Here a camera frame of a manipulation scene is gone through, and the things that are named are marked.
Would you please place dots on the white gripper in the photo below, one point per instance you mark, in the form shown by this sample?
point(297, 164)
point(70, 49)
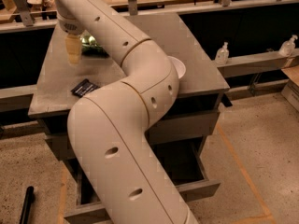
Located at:
point(70, 26)

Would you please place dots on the crushed green can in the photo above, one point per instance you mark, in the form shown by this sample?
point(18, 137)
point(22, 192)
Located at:
point(91, 47)

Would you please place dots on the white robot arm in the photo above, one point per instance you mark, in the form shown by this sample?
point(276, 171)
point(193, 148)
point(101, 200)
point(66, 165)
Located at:
point(106, 127)

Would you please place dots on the grey top drawer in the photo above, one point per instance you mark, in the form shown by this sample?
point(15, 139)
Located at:
point(176, 128)

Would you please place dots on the grey drawer cabinet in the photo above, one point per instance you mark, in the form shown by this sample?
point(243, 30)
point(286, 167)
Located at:
point(57, 123)

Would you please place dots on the grey open middle drawer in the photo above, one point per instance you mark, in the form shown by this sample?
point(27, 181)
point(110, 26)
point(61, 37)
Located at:
point(181, 161)

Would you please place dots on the dark blue snack packet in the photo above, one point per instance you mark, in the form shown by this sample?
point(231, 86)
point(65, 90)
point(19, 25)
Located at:
point(84, 87)

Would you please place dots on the grey metal railing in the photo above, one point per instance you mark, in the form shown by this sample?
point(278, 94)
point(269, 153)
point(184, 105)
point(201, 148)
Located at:
point(249, 64)

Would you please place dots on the white bowl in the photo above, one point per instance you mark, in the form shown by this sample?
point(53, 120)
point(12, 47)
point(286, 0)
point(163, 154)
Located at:
point(177, 67)

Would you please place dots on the clear sanitizer bottle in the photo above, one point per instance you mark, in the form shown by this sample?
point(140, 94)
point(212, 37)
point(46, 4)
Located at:
point(222, 54)
point(288, 46)

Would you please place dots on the black cylindrical bar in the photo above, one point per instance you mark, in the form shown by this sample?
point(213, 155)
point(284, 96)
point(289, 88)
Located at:
point(28, 200)

